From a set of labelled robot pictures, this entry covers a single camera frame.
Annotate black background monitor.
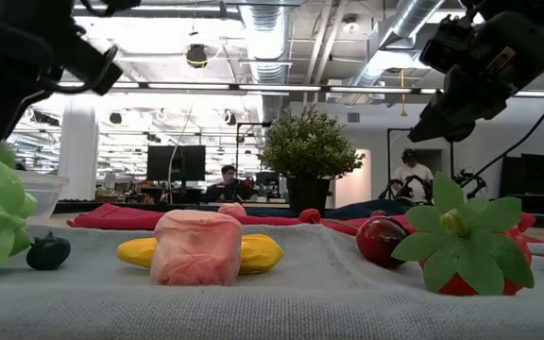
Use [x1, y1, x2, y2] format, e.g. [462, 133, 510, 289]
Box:
[145, 144, 207, 183]

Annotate clear plastic container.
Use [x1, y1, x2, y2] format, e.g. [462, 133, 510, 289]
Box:
[14, 168, 71, 220]

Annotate navy blue cloth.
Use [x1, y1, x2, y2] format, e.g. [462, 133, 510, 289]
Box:
[177, 197, 410, 221]

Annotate yellow hanging cord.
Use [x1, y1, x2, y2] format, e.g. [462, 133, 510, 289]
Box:
[398, 68, 409, 118]

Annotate red cloth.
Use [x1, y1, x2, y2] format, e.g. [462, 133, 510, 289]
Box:
[66, 202, 538, 245]

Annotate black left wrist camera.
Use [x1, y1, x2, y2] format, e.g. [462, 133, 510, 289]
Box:
[61, 25, 126, 97]

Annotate black metal stand frame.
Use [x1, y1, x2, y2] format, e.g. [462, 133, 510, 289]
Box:
[385, 127, 456, 199]
[235, 121, 273, 179]

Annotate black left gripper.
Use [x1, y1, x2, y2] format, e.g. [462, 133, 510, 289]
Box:
[0, 16, 64, 156]

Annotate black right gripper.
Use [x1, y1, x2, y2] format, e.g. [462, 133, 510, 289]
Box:
[407, 10, 544, 145]

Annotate white pillar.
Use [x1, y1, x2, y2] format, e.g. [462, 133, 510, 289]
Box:
[58, 93, 100, 202]

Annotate person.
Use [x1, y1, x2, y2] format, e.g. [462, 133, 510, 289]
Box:
[204, 164, 254, 203]
[383, 147, 436, 207]

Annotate black background cabinets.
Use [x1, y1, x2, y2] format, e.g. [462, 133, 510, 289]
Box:
[501, 152, 544, 216]

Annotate grey cloth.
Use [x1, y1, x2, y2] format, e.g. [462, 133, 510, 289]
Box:
[0, 221, 544, 340]

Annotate green potted plant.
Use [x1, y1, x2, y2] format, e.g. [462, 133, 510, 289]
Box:
[257, 104, 366, 217]

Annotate yellow banana toy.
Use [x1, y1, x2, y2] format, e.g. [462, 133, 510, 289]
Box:
[115, 233, 285, 276]

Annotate small pink peach toy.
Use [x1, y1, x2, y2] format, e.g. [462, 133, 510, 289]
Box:
[217, 202, 248, 219]

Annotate silver ventilation duct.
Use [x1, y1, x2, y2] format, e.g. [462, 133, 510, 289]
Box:
[237, 0, 294, 125]
[340, 0, 447, 104]

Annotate small dark berry toy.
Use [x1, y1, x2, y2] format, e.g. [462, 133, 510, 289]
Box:
[25, 230, 72, 272]

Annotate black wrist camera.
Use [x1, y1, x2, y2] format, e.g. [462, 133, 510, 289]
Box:
[61, 25, 126, 97]
[418, 12, 480, 76]

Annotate black ceiling device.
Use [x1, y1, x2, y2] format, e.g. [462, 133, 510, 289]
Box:
[185, 42, 209, 70]

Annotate strawberry toy with green leaves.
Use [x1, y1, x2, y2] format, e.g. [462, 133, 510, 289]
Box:
[390, 171, 536, 298]

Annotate dark red glossy cherry toy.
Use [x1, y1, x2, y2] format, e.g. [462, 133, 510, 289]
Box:
[321, 214, 412, 270]

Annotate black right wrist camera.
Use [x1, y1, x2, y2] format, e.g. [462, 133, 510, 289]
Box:
[418, 12, 480, 76]

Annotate pink meat chunk toy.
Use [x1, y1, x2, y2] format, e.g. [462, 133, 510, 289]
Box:
[149, 209, 244, 287]

